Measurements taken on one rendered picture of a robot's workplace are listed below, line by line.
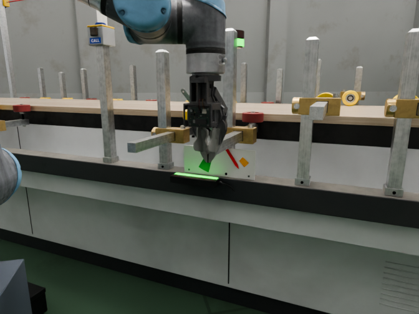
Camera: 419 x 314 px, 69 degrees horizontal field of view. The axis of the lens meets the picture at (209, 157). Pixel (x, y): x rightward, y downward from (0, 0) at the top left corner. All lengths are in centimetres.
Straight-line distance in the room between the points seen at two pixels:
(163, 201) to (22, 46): 406
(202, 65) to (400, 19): 611
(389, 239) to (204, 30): 80
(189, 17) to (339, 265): 105
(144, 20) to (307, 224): 79
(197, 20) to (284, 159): 69
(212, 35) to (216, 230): 92
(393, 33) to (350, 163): 547
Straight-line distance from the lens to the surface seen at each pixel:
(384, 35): 646
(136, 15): 56
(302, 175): 100
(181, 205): 119
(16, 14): 509
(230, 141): 89
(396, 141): 98
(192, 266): 155
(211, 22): 71
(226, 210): 112
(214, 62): 70
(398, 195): 102
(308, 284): 142
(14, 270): 86
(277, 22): 525
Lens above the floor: 100
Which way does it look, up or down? 13 degrees down
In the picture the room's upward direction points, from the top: straight up
